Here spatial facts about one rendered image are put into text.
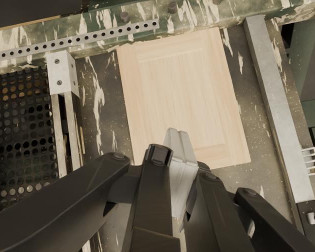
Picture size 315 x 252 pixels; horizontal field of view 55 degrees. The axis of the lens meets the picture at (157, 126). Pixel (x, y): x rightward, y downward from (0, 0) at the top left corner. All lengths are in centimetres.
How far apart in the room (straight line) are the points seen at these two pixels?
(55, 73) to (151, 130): 31
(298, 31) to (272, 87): 37
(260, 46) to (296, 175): 36
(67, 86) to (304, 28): 82
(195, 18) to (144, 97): 27
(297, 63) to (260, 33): 39
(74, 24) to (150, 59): 25
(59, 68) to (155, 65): 27
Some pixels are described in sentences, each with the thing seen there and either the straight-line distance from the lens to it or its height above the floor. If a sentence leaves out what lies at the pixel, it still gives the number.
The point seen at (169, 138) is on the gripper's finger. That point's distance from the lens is 19.
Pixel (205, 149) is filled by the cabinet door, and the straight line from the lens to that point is 84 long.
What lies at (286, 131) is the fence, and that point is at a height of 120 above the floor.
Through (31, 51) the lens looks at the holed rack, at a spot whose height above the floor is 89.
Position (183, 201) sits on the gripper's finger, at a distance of 16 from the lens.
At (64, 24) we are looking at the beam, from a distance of 100.
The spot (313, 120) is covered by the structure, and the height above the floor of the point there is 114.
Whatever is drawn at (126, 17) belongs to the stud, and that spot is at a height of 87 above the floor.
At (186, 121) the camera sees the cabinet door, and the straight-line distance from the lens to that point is 86.
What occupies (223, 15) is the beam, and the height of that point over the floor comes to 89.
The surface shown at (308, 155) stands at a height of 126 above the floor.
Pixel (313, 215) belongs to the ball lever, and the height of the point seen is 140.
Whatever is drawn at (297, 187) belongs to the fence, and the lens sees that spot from 86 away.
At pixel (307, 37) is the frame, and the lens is 125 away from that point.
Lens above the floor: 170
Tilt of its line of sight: 43 degrees down
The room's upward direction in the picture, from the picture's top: 172 degrees clockwise
